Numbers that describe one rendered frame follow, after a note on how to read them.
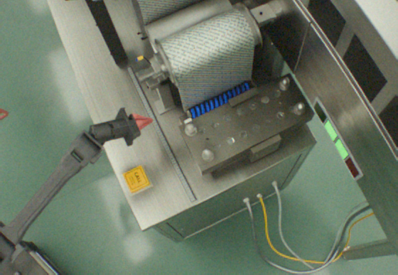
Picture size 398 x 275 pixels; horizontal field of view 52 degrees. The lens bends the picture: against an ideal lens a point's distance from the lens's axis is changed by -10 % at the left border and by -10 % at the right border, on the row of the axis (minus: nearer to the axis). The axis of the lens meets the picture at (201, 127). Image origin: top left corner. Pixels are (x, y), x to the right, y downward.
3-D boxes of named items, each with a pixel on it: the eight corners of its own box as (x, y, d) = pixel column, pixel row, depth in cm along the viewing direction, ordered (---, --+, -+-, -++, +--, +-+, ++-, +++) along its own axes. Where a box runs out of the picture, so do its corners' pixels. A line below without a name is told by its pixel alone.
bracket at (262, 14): (249, 13, 121) (249, 9, 119) (266, 6, 121) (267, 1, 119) (258, 25, 119) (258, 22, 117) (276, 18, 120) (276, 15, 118)
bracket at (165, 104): (153, 104, 154) (137, 64, 125) (170, 96, 155) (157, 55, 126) (158, 116, 152) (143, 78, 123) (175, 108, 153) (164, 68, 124)
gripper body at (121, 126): (133, 146, 132) (111, 151, 128) (120, 117, 135) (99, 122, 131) (139, 135, 127) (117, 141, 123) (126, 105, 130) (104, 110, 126)
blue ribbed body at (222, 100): (188, 111, 140) (187, 107, 137) (249, 83, 143) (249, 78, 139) (193, 121, 139) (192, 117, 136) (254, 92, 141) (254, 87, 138)
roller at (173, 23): (148, 38, 138) (141, 18, 127) (219, 7, 140) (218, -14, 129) (163, 67, 134) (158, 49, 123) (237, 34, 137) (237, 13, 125)
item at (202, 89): (184, 111, 140) (178, 87, 122) (249, 79, 142) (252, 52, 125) (185, 111, 140) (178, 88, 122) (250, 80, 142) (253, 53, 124)
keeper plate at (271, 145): (248, 157, 145) (250, 148, 134) (274, 143, 146) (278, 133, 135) (251, 164, 144) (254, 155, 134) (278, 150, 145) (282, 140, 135)
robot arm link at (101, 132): (95, 140, 120) (89, 122, 122) (89, 150, 126) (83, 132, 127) (116, 135, 124) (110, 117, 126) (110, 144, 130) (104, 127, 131)
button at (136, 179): (123, 175, 146) (121, 173, 144) (141, 166, 147) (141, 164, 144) (131, 194, 144) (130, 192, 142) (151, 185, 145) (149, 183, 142)
